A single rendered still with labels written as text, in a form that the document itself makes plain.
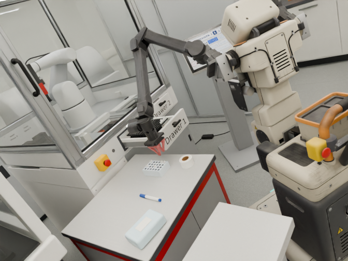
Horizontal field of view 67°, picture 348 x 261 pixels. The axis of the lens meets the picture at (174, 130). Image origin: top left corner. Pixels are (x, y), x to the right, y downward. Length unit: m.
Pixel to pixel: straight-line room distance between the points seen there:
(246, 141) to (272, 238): 1.77
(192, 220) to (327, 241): 0.54
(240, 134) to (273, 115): 1.25
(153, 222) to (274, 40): 0.89
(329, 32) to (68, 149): 3.48
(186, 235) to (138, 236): 0.25
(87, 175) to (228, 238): 0.87
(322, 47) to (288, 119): 2.81
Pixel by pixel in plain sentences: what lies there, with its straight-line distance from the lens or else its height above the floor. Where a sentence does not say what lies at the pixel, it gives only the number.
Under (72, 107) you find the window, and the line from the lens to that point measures 1.50.
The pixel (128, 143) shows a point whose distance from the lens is 1.64.
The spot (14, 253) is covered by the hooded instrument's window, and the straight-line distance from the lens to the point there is 1.15.
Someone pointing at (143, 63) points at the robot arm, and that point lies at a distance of 1.41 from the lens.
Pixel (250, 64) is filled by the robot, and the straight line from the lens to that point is 1.16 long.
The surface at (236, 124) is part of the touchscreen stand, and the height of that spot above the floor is 0.32.
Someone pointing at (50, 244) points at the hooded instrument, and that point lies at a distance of 1.19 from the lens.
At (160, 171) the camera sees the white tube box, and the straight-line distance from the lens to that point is 1.35.
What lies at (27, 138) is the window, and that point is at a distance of 1.73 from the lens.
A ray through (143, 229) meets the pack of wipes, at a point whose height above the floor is 0.81.
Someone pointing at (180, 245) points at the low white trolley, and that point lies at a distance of 1.20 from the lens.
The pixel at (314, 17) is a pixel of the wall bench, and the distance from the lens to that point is 4.05.
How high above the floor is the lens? 1.48
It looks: 24 degrees down
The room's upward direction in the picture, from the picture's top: 24 degrees counter-clockwise
